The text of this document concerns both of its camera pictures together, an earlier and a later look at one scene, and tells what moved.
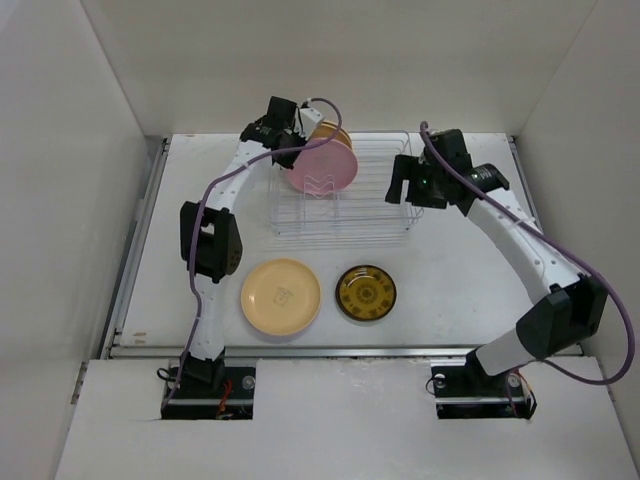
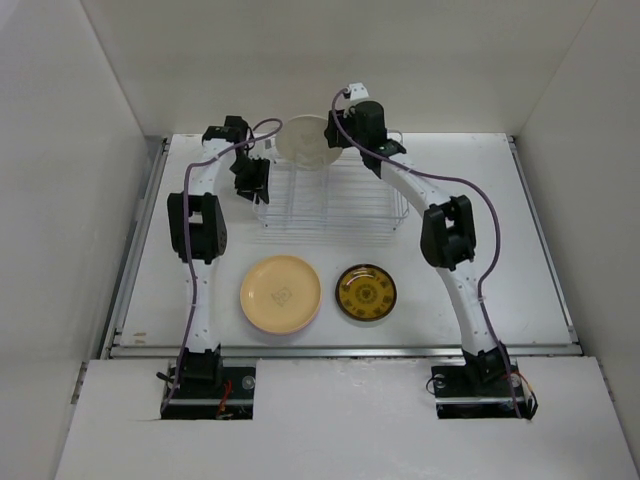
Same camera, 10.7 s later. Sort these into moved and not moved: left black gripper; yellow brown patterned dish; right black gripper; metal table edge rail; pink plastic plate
Moved: left black gripper; right black gripper; pink plastic plate
Not moved: yellow brown patterned dish; metal table edge rail
